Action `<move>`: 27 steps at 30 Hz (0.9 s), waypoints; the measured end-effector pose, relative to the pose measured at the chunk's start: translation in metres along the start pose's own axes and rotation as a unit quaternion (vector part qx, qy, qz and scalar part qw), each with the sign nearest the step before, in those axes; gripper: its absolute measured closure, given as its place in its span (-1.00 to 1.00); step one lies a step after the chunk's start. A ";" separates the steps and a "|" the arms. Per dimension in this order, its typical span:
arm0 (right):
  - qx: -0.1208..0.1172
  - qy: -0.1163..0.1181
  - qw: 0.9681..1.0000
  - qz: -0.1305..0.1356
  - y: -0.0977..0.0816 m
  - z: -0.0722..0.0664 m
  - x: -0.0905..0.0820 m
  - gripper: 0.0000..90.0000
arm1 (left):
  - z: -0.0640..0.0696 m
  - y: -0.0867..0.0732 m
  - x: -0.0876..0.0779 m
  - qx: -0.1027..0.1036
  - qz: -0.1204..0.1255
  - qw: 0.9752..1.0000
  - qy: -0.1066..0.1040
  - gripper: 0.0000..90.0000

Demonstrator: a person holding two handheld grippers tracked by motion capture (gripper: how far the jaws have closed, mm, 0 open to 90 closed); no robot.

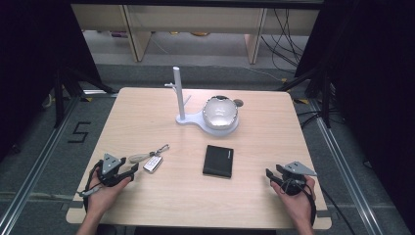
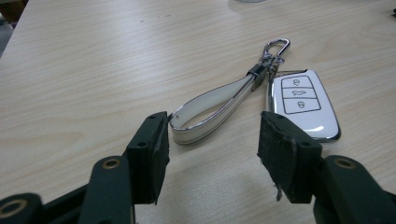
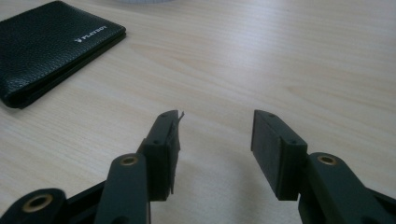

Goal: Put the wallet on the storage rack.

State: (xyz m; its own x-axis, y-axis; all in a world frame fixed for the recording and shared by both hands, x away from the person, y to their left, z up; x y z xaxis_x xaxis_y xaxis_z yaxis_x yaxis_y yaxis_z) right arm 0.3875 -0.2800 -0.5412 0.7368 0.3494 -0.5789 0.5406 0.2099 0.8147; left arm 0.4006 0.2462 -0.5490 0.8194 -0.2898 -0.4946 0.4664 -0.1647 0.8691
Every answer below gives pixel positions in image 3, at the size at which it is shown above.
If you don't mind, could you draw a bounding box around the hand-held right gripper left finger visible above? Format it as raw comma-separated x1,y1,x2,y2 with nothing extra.
136,109,185,203

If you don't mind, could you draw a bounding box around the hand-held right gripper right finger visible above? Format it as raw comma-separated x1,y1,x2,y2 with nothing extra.
250,109,309,201

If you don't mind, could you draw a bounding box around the black leather wallet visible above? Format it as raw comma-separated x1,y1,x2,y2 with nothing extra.
0,0,127,109

